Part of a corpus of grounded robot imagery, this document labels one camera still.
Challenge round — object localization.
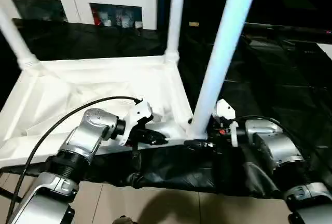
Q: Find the long black bar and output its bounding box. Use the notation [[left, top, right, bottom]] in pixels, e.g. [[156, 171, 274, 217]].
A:
[[243, 22, 332, 37]]

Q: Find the black stand leg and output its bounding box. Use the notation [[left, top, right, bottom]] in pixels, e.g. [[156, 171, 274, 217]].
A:
[[0, 186, 23, 203]]

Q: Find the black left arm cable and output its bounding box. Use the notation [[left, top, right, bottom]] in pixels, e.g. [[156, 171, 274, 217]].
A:
[[5, 95, 145, 224]]

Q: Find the black mat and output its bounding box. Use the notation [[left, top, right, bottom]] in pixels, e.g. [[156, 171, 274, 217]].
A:
[[0, 18, 332, 200]]

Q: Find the white plastic table leg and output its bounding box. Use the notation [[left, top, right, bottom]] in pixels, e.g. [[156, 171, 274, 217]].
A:
[[187, 0, 261, 142], [164, 0, 188, 65], [0, 8, 41, 71]]

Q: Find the white flat board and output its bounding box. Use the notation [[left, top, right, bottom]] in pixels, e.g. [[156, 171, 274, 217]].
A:
[[316, 43, 332, 61]]

